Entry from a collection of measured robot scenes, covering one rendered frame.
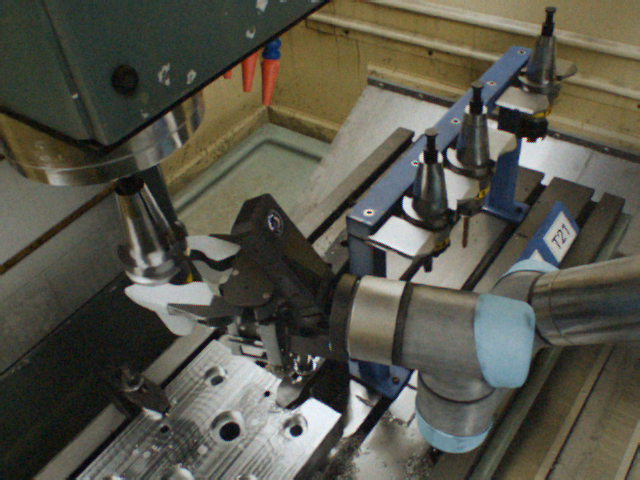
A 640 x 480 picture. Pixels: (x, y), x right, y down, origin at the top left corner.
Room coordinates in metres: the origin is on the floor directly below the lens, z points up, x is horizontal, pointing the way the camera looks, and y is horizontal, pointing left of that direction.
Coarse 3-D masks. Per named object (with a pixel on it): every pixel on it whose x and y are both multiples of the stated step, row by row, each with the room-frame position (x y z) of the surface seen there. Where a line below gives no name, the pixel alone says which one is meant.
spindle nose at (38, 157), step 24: (0, 120) 0.37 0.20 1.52; (168, 120) 0.39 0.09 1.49; (192, 120) 0.41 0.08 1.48; (0, 144) 0.38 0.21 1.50; (24, 144) 0.37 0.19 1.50; (48, 144) 0.36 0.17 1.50; (144, 144) 0.37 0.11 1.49; (168, 144) 0.39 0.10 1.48; (24, 168) 0.38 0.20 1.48; (48, 168) 0.36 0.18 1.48; (72, 168) 0.36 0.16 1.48; (96, 168) 0.36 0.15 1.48; (120, 168) 0.37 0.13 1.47; (144, 168) 0.37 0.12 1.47
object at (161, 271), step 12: (180, 228) 0.46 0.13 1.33; (180, 240) 0.44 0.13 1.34; (120, 252) 0.43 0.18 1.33; (168, 252) 0.42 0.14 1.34; (180, 252) 0.44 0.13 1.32; (132, 264) 0.42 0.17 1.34; (144, 264) 0.41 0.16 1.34; (156, 264) 0.41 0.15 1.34; (168, 264) 0.41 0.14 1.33; (180, 264) 0.43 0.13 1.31; (132, 276) 0.42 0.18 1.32; (144, 276) 0.41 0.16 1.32; (156, 276) 0.41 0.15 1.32; (168, 276) 0.41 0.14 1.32; (180, 276) 0.42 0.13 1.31
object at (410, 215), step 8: (448, 192) 0.58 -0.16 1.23; (408, 200) 0.58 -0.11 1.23; (408, 208) 0.56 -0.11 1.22; (448, 208) 0.56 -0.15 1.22; (456, 208) 0.56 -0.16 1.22; (408, 216) 0.55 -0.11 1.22; (416, 216) 0.55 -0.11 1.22; (424, 216) 0.55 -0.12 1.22; (432, 216) 0.55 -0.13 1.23; (440, 216) 0.54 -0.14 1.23; (448, 216) 0.56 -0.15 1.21; (416, 224) 0.54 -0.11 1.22; (424, 224) 0.54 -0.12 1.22; (432, 224) 0.54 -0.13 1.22; (440, 224) 0.54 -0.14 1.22; (440, 232) 0.54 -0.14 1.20
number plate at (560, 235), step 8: (560, 216) 0.79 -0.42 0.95; (552, 224) 0.78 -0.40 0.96; (560, 224) 0.78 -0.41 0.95; (568, 224) 0.79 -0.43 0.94; (552, 232) 0.76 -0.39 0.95; (560, 232) 0.77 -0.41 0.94; (568, 232) 0.78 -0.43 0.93; (544, 240) 0.74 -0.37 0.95; (552, 240) 0.75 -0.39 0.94; (560, 240) 0.76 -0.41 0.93; (568, 240) 0.76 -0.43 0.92; (552, 248) 0.74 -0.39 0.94; (560, 248) 0.74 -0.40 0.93; (560, 256) 0.73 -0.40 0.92
